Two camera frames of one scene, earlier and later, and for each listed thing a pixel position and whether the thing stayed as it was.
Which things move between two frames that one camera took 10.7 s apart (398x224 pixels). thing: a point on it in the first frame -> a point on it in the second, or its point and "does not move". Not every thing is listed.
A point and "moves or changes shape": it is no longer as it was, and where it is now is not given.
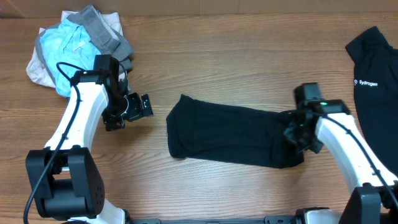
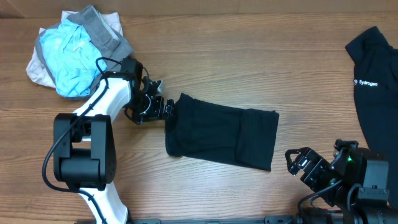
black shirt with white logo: [375, 91] does not move
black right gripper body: [303, 135] -> [319, 176]
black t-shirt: [242, 135] moves or changes shape
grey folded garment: [111, 42] does not move
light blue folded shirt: [69, 50] does not move
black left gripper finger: [146, 110] -> [169, 108]
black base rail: [267, 219] does not move
